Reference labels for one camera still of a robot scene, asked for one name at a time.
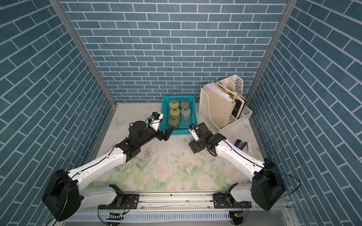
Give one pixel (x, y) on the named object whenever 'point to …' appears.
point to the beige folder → (222, 104)
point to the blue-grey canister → (185, 114)
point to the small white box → (249, 147)
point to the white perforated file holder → (235, 82)
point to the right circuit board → (239, 215)
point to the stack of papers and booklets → (239, 99)
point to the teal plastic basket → (184, 129)
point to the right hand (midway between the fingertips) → (198, 142)
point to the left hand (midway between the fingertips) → (171, 124)
